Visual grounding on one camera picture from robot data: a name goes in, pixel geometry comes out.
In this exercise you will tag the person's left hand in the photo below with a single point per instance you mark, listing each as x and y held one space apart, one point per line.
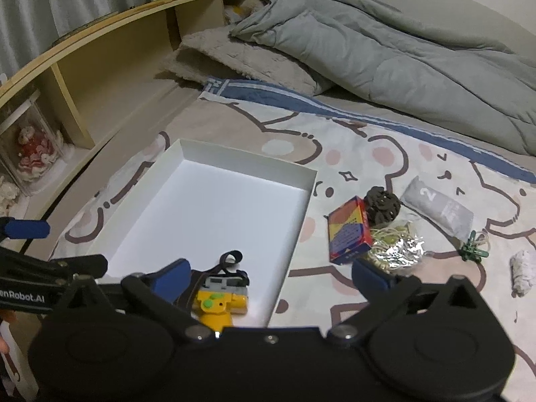
2 344

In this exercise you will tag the dark pine cone ball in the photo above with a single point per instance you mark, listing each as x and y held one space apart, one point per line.
382 204

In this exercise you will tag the green clothespin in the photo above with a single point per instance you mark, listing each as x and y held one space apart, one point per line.
477 254
470 243

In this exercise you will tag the yellow plush toy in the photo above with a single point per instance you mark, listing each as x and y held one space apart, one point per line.
234 11

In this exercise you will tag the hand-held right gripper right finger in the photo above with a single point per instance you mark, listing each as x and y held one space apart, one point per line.
370 277

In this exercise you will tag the yellow toy camera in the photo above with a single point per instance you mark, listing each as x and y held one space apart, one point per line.
215 299

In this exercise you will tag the white flower ornament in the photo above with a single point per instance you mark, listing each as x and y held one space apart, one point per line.
7 194

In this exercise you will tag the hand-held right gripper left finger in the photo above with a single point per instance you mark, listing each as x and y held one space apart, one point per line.
171 279

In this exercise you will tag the grey sachet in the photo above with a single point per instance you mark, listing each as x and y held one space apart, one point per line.
439 207

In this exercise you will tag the white cardboard box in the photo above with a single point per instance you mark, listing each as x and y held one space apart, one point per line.
201 217

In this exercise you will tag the wooden headboard shelf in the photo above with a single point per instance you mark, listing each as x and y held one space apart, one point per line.
104 71

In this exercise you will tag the clear display case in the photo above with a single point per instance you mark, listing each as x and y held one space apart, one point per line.
25 104

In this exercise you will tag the grey duvet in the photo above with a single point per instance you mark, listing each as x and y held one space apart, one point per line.
377 50

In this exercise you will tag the beige fuzzy pillow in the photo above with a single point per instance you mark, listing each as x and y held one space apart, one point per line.
251 63

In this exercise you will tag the red and blue card box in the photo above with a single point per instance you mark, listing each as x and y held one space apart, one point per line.
348 230

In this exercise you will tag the white rolled cloth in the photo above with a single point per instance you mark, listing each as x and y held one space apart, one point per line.
523 272

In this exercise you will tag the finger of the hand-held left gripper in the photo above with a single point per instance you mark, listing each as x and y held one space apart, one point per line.
63 264
27 228

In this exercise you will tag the bear printed blanket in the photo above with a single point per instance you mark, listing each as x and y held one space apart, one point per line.
398 163

